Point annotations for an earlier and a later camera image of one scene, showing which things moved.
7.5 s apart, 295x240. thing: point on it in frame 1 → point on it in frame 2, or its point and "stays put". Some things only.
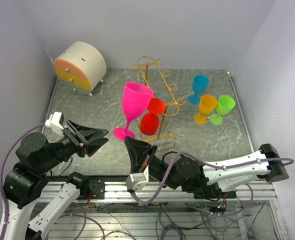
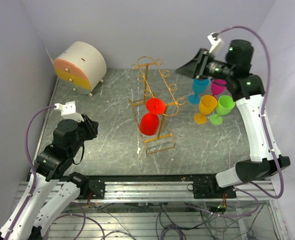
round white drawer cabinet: x=81 y=67 stays put
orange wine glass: x=207 y=104 stays put
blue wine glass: x=200 y=84 stays put
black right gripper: x=141 y=154 → x=196 y=67
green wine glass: x=224 y=107 stays put
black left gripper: x=88 y=134 → x=91 y=126
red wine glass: x=149 y=121 stays put
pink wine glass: x=136 y=99 → x=218 y=86
